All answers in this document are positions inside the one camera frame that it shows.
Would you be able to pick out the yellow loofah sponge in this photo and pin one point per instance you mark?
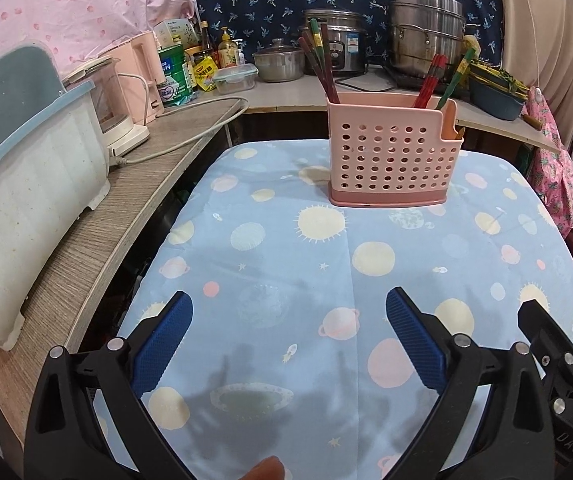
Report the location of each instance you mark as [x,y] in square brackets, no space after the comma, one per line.
[470,42]

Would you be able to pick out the clear lidded food container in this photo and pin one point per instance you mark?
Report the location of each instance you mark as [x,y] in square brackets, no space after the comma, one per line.
[235,80]

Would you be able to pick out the dark blue palm print cloth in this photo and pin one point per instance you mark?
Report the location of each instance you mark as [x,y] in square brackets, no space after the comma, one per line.
[266,5]

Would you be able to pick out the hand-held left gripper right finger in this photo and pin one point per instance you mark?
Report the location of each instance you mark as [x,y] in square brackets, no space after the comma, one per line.
[414,340]

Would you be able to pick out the beige curtain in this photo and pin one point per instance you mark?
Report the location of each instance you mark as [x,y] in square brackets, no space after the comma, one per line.
[541,25]

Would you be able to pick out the pink electric kettle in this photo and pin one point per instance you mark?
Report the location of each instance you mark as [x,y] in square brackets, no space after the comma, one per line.
[139,70]

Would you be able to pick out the green can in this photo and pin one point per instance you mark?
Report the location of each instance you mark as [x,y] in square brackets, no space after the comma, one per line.
[175,77]

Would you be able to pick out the dark sauce bottle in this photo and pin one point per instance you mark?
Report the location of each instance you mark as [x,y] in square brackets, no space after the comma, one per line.
[205,37]

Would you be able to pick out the pink pineapple print cloth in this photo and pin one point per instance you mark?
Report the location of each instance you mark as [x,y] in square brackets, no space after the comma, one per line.
[551,170]

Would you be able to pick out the blue plastic bowl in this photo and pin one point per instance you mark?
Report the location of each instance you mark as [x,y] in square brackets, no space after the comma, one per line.
[496,102]

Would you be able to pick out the small steel pot glass lid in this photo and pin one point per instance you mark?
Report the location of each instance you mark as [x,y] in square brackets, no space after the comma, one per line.
[279,65]

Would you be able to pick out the blue planet print tablecloth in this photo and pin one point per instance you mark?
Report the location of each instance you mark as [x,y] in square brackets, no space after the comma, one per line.
[276,240]

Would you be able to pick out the pink perforated utensil basket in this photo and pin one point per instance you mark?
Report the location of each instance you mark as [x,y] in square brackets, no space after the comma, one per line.
[391,160]

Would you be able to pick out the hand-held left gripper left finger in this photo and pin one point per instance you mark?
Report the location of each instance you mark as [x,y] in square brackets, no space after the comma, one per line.
[164,340]

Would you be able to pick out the steel rice cooker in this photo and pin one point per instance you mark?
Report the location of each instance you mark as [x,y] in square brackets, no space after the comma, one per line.
[346,40]

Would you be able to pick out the white and blue dish drainer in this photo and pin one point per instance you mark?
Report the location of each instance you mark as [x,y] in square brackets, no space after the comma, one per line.
[31,200]

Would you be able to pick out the person's left hand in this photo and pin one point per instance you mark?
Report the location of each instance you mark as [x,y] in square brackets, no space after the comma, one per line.
[259,470]

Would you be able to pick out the wood grain side shelf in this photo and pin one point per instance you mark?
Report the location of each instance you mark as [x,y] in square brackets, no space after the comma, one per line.
[116,220]

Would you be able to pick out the yellow liquid bottle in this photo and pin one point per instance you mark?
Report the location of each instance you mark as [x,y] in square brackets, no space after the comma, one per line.
[228,52]

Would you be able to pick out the black induction cooktop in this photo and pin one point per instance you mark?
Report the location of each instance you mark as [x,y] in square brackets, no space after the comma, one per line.
[401,79]

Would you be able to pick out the pink spotted curtain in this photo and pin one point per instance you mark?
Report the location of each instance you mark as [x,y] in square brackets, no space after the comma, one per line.
[66,5]

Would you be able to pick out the white carton box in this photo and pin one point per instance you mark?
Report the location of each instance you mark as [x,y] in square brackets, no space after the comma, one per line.
[176,34]

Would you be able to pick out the beige kitchen counter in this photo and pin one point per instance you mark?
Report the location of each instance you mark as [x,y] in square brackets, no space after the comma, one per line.
[291,95]

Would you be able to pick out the stacked steel steamer pot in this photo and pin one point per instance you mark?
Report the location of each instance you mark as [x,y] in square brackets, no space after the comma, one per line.
[424,25]

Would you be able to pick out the yellow snack packet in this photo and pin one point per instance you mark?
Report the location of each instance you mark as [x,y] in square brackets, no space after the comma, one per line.
[205,74]

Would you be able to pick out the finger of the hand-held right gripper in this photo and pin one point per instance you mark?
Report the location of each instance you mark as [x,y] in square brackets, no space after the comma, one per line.
[546,330]

